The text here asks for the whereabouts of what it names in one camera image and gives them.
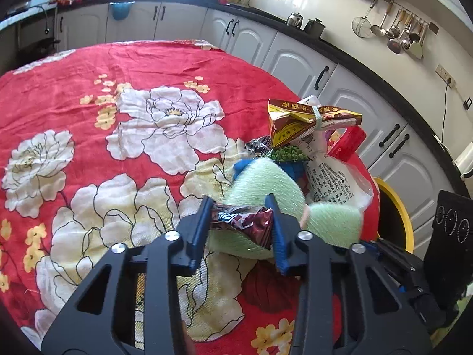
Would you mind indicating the black kitchen countertop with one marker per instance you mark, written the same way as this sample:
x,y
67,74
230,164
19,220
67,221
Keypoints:
x,y
273,26

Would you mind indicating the red yellow folded packet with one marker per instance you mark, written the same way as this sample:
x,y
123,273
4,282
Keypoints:
x,y
288,125

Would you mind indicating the row of hanging metal utensils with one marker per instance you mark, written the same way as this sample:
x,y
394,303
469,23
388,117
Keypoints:
x,y
402,37

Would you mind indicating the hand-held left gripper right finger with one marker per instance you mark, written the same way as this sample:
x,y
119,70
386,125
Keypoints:
x,y
278,229

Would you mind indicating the beige wall outlet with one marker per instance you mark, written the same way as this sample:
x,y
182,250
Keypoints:
x,y
445,74

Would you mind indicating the dark foil wrapper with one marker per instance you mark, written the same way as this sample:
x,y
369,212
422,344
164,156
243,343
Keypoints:
x,y
251,225

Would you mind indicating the row of white cabinet doors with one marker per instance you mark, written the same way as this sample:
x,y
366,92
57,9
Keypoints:
x,y
292,59

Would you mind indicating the white plastic object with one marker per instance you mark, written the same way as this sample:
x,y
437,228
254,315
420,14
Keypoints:
x,y
465,162

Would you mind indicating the light green foam net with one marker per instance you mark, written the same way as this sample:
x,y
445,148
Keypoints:
x,y
273,181

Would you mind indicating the green pea snack packet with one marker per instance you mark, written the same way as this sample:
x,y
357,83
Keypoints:
x,y
290,153

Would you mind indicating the dark lidded pot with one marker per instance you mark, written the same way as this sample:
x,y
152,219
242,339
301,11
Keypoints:
x,y
315,27

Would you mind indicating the yellow rimmed black trash bin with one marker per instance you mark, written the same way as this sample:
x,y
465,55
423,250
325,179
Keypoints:
x,y
405,222

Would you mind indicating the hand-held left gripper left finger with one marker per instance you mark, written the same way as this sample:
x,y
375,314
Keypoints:
x,y
201,225

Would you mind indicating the red cylindrical can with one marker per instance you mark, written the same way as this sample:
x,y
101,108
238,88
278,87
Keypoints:
x,y
349,142

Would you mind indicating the red floral blanket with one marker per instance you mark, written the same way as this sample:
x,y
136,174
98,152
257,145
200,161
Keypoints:
x,y
74,81

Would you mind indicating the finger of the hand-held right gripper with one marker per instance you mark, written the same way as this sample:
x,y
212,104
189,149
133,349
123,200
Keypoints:
x,y
384,250

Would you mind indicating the white printed plastic bag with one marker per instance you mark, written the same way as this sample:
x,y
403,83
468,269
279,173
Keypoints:
x,y
332,177

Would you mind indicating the steel kettle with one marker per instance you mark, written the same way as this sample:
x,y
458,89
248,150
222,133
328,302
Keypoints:
x,y
294,19

